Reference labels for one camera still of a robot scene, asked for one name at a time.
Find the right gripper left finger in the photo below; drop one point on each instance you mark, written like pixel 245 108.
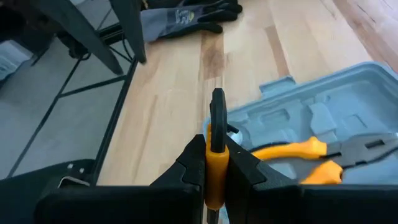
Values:
pixel 124 205

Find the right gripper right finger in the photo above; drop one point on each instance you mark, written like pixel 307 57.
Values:
pixel 295 205

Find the grey plastic tool case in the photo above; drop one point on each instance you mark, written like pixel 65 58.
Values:
pixel 342 102

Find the person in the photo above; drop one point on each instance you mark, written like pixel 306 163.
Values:
pixel 18 199

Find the black grey work glove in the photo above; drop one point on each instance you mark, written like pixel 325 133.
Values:
pixel 174 18

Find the black aluminium table frame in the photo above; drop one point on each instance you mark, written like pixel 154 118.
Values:
pixel 113 124

